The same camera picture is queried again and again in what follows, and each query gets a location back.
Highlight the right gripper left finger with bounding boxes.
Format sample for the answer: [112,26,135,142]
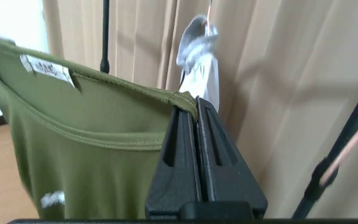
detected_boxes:
[144,103,203,218]

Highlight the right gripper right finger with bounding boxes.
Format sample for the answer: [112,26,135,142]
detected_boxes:
[195,96,269,218]

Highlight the green garment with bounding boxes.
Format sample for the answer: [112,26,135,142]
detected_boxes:
[0,32,199,220]

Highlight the pale grey shorts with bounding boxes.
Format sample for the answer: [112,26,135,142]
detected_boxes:
[175,13,221,113]

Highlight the pink clothes hanger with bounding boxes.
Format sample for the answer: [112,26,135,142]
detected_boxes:
[205,0,214,29]
[318,100,358,188]

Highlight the black clothes rack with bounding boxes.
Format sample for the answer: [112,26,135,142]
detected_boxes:
[99,0,358,220]

